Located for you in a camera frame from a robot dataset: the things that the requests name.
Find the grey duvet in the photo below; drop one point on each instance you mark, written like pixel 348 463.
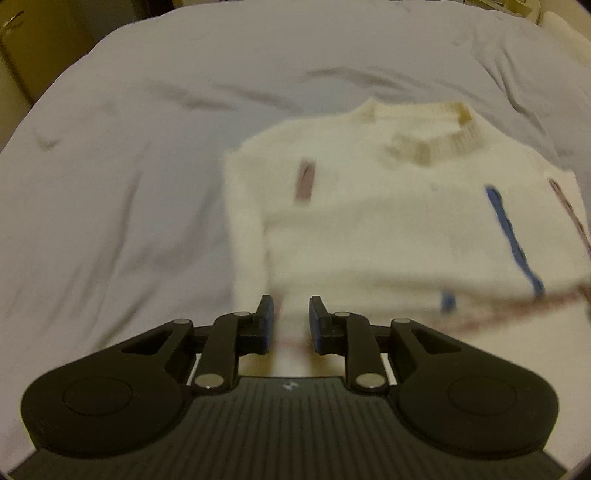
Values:
pixel 112 217

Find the cream knit sweater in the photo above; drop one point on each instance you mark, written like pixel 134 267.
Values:
pixel 425 211

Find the wooden door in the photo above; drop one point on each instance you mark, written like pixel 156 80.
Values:
pixel 40 39

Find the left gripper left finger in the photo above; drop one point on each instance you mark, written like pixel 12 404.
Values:
pixel 221 345

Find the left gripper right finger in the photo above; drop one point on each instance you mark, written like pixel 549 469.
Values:
pixel 350 336

